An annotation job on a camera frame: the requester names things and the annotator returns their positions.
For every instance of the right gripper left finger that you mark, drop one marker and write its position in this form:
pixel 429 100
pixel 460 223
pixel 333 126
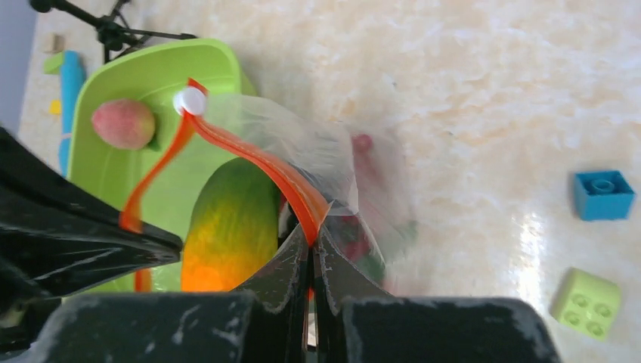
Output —
pixel 249 324

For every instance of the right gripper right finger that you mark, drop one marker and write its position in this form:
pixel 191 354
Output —
pixel 357 321

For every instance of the green plastic tray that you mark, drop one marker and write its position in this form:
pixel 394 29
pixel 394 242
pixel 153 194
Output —
pixel 154 76

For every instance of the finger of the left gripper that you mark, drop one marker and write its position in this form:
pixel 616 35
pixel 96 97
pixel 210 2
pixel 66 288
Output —
pixel 60 225

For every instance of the pink peach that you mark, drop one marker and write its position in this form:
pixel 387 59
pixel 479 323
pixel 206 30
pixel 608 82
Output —
pixel 124 123

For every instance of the yellow rectangular block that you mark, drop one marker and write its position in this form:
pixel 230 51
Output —
pixel 55 108

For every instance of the green cylinder block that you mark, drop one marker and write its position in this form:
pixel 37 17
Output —
pixel 53 64

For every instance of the light green lego brick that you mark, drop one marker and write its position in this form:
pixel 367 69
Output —
pixel 586 303

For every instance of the green orange mango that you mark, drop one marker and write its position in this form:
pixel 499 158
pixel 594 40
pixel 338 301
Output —
pixel 233 229

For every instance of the small wooden block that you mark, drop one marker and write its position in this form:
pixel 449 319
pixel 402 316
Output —
pixel 52 43

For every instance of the clear zip top bag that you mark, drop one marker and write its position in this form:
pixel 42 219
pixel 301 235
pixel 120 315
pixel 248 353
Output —
pixel 351 181

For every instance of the blue block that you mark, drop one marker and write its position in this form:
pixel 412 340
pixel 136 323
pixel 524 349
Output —
pixel 602 195

